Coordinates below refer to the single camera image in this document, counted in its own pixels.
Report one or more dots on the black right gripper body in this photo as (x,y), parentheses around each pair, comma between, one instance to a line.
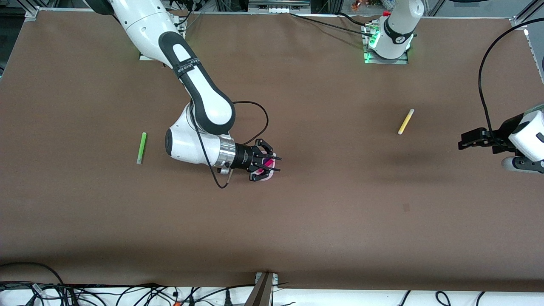
(244,159)

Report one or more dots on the pink highlighter pen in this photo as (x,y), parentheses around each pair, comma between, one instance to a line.
(268,162)

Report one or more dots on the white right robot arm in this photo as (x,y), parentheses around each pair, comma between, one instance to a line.
(191,76)

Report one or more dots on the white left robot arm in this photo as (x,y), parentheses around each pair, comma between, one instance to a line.
(397,29)

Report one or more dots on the pink plastic cup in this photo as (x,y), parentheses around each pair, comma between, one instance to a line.
(267,179)

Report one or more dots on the yellow highlighter pen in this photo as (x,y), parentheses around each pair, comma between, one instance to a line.
(406,121)

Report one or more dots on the green highlighter pen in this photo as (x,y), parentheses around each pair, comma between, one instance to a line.
(141,147)

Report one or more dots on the grey metal box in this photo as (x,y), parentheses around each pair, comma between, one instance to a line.
(278,5)

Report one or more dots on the silver corner bracket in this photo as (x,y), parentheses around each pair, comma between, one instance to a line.
(519,23)

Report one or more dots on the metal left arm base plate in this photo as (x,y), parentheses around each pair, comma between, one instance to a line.
(384,61)

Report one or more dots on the grey metal mount post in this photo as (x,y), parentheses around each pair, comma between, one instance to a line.
(262,291)

